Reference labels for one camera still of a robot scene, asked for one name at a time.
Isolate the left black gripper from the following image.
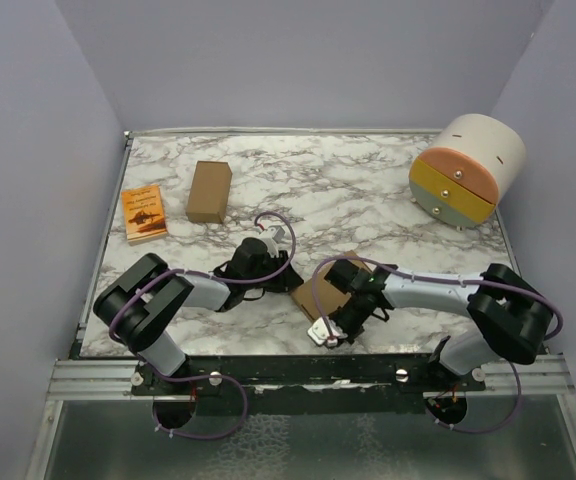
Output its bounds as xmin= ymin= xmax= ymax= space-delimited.
xmin=244 ymin=251 xmax=304 ymax=295

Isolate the brown cardboard box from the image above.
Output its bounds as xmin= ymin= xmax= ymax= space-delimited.
xmin=290 ymin=261 xmax=350 ymax=323

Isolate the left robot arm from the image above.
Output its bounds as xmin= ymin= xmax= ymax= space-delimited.
xmin=93 ymin=237 xmax=304 ymax=395

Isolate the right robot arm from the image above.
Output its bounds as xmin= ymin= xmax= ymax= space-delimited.
xmin=308 ymin=257 xmax=562 ymax=391

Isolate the small folded cardboard box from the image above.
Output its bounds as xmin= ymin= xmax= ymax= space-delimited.
xmin=186 ymin=161 xmax=232 ymax=224

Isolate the orange book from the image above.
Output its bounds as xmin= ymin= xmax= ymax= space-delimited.
xmin=121 ymin=185 xmax=168 ymax=245

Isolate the white cylinder with coloured base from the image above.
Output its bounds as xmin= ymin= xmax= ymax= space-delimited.
xmin=409 ymin=113 xmax=527 ymax=228

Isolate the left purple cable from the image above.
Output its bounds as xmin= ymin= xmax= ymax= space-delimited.
xmin=108 ymin=212 xmax=297 ymax=441

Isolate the purple cable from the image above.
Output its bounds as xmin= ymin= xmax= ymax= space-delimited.
xmin=311 ymin=257 xmax=564 ymax=434
xmin=108 ymin=212 xmax=297 ymax=441

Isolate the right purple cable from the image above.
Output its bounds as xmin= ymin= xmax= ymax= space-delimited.
xmin=311 ymin=257 xmax=564 ymax=434

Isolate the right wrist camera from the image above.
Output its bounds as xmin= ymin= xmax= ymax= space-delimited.
xmin=307 ymin=318 xmax=347 ymax=349

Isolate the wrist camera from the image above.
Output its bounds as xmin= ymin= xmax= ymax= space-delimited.
xmin=258 ymin=225 xmax=285 ymax=257
xmin=307 ymin=318 xmax=347 ymax=349

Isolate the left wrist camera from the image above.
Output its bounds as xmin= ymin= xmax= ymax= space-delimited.
xmin=258 ymin=225 xmax=285 ymax=257

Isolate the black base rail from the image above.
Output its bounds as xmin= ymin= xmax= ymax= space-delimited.
xmin=130 ymin=353 xmax=485 ymax=426

